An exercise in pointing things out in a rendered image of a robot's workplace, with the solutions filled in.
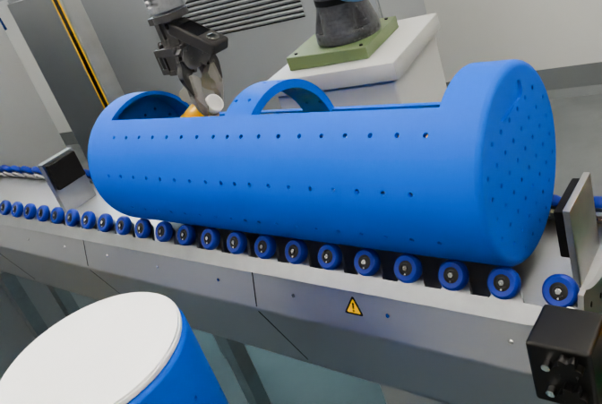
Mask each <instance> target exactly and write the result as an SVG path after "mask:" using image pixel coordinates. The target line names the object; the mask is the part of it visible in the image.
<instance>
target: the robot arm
mask: <svg viewBox="0 0 602 404"><path fill-rule="evenodd" d="M143 2H144V3H145V6H146V8H147V11H148V13H149V15H150V16H153V17H152V18H149V19H148V20H147V21H148V23H149V25H150V26H155V28H156V31H157V32H158V34H159V38H160V40H161V42H159V43H161V45H159V43H158V49H156V50H155V51H153V53H154V55H155V57H156V59H157V61H158V63H159V67H160V69H161V71H162V73H163V75H170V76H175V75H177V76H178V79H179V81H180V82H181V83H182V84H183V86H184V87H183V89H181V90H180V91H179V97H180V99H181V100H182V101H184V102H187V103H190V104H193V105H195V107H196V108H197V109H198V111H199V112H200V113H201V114H202V115H204V116H208V114H209V106H208V105H207V103H206V101H205V96H204V94H203V93H202V87H203V88H204V89H207V90H213V91H214V92H215V94H216V95H218V96H220V97H221V98H222V100H223V103H224V90H223V81H222V72H221V68H220V64H219V59H218V58H217V56H216V54H218V53H219V52H220V51H222V50H224V49H226V48H228V37H227V36H225V35H222V34H220V33H218V32H217V31H215V30H211V29H209V28H207V27H205V26H203V25H201V24H200V23H197V22H195V21H192V20H190V19H188V18H185V17H183V18H182V16H183V15H185V14H187V13H189V11H188V9H187V6H186V5H185V3H186V1H185V0H143ZM314 5H315V9H316V23H315V36H316V39H317V43H318V45H319V46H321V47H338V46H343V45H347V44H350V43H354V42H357V41H359V40H361V39H365V38H367V37H369V36H371V35H373V34H375V33H376V32H377V31H378V30H379V29H380V28H381V23H380V18H379V16H378V14H377V12H376V11H375V9H374V8H373V6H372V5H371V3H370V1H369V0H314ZM162 67H163V68H162ZM198 67H199V69H200V72H201V74H202V77H201V78H200V77H198V76H196V75H194V74H193V73H196V72H197V68H198ZM163 69H164V70H163Z"/></svg>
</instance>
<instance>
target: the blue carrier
mask: <svg viewBox="0 0 602 404"><path fill-rule="evenodd" d="M279 92H283V93H285V94H287V95H289V96H290V97H291V98H292V99H293V100H294V101H295V102H296V103H297V104H298V105H299V106H300V107H301V108H290V109H271V110H262V109H263V108H264V106H265V105H266V104H267V102H268V101H269V100H270V99H271V98H272V97H273V96H275V95H276V94H277V93H279ZM188 107H189V105H188V104H187V103H186V102H184V101H182V100H181V99H180V98H179V97H178V96H176V95H174V94H171V93H168V92H165V91H159V90H153V91H143V92H134V93H130V94H126V95H124V96H122V97H120V98H118V99H116V100H114V101H113V102H112V103H110V104H109V105H108V106H107V107H106V108H105V109H104V110H103V111H102V113H101V114H100V115H99V117H98V119H97V121H96V123H95V125H94V126H93V128H92V131H91V134H90V140H89V146H88V164H89V170H90V176H91V179H92V181H93V184H94V185H95V187H96V189H97V191H98V192H99V194H100V196H101V197H102V198H103V199H104V201H105V202H106V203H107V204H108V205H110V206H111V207H112V208H113V209H115V210H116V211H119V212H121V213H123V214H124V215H127V216H130V217H136V218H142V219H155V220H161V221H168V222H175V223H182V224H188V225H195V226H202V227H209V228H222V229H229V230H235V231H243V232H249V233H255V234H263V235H269V236H282V237H289V238H295V239H303V240H309V241H316V242H324V243H330V244H336V245H349V246H356V247H364V248H370V249H377V250H384V251H391V252H397V253H405V254H417V255H424V256H431V257H437V258H444V259H451V260H458V261H464V262H477V263H484V264H491V265H498V266H504V267H513V266H516V265H519V264H521V263H523V262H525V261H526V260H527V259H528V258H529V257H530V256H531V254H532V253H533V252H534V250H535V249H536V247H537V245H538V242H539V240H540V238H541V237H542V235H543V232H544V230H545V227H546V223H547V219H548V216H549V212H550V208H551V203H552V199H553V193H554V186H555V163H556V147H555V125H554V119H553V113H552V108H551V105H550V101H549V97H548V95H547V92H546V88H545V85H544V83H543V82H542V80H541V78H540V76H539V75H538V73H537V71H536V70H535V69H534V68H533V67H532V66H531V65H530V64H528V63H526V62H524V61H522V60H519V59H511V60H501V61H490V62H480V63H472V64H467V65H466V66H464V67H463V68H461V69H460V70H459V71H458V72H457V73H456V74H455V76H454V77H453V78H452V80H451V82H450V84H449V85H448V87H447V89H446V91H445V93H444V95H443V99H442V101H441V102H426V103H407V104H387V105H367V106H348V107H334V106H333V105H332V103H331V101H330V99H329V98H328V97H327V96H326V94H325V93H324V92H323V91H322V90H321V89H320V88H318V87H317V86H316V85H314V84H312V83H311V82H308V81H305V80H301V79H286V80H275V81H265V82H257V83H255V84H253V85H251V86H249V87H247V88H246V89H244V90H243V91H242V92H241V93H239V94H238V95H237V97H236V98H235V99H234V100H233V102H232V103H231V104H230V106H229V107H228V110H227V112H219V116H198V117H180V116H181V115H182V114H183V113H184V112H185V111H186V110H187V109H188ZM279 113H287V114H279ZM260 114H265V115H260ZM398 135H399V137H398ZM427 135H428V136H427ZM346 136H347V138H346ZM426 136H427V137H426ZM334 189H335V190H334ZM412 194H413V195H412Z"/></svg>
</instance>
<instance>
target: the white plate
mask: <svg viewBox="0 0 602 404"><path fill-rule="evenodd" d="M181 331H182V317H181V314H180V312H179V310H178V308H177V306H176V304H175V303H174V302H173V301H172V300H171V299H169V298H168V297H165V296H162V295H160V294H156V293H150V292H133V293H127V294H122V295H118V296H114V297H109V298H106V299H103V300H100V301H98V302H96V303H94V304H91V305H88V306H86V307H84V308H82V309H81V310H79V311H77V312H75V313H73V314H70V315H69V316H67V317H65V318H64V319H63V320H61V321H60V322H58V323H56V324H55V325H53V326H52V327H51V328H49V329H48V330H47V331H45V332H44V333H42V334H41V335H40V336H39V337H37V338H36V339H35V340H34V341H33V342H31V343H30V344H29V346H28V347H26V348H25V349H24V350H23V351H22V352H21V354H20V355H19V356H18V357H17V358H16V359H15V360H14V361H13V363H12V364H11V365H10V367H9V368H8V369H7V371H6V372H5V374H4V376H3V378H2V379H1V381H0V404H127V403H128V402H129V401H131V400H132V399H133V398H135V397H136V396H137V395H138V394H139V393H140V392H142V391H143V390H144V389H145V388H146V387H147V386H148V385H149V384H150V383H151V382H152V381H153V380H154V379H155V378H156V376H157V375H158V374H159V373H160V371H161V370H162V369H163V368H164V366H165V365H166V364H167V362H168V360H169V359H170V358H171V356H172V354H173V353H174V351H175V349H176V346H177V343H178V341H179V339H180V336H181Z"/></svg>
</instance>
